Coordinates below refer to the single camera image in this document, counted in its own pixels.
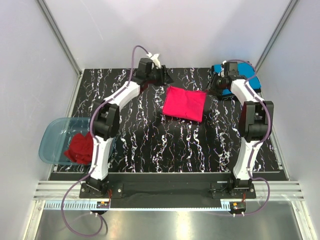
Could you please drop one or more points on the blue translucent plastic bin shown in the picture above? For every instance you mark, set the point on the blue translucent plastic bin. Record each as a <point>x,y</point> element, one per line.
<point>59,133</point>

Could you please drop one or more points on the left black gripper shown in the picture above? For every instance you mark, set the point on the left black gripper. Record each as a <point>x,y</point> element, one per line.
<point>162,73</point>

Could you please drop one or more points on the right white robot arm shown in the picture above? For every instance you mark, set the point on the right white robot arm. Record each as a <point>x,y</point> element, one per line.
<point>232,78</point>

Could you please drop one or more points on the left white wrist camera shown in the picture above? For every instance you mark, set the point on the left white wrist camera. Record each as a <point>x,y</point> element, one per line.
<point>155,59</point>

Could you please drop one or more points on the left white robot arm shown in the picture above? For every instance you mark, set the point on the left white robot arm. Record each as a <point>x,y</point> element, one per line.
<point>105,120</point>

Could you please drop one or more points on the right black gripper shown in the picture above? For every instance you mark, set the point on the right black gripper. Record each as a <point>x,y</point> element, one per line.
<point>213,91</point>

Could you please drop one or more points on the pink t shirt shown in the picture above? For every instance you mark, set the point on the pink t shirt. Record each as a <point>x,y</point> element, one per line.
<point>184,104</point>

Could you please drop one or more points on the left aluminium frame post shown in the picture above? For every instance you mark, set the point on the left aluminium frame post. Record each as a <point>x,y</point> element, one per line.
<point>58,35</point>

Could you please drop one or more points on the aluminium frame post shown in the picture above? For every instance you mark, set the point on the aluminium frame post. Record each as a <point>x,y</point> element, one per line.
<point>292,4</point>
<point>58,35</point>

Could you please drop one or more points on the right aluminium frame post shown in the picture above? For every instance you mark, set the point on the right aluminium frame post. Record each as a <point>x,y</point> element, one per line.
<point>292,4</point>

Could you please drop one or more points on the dark red t shirt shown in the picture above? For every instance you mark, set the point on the dark red t shirt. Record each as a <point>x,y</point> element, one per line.
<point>80,150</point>

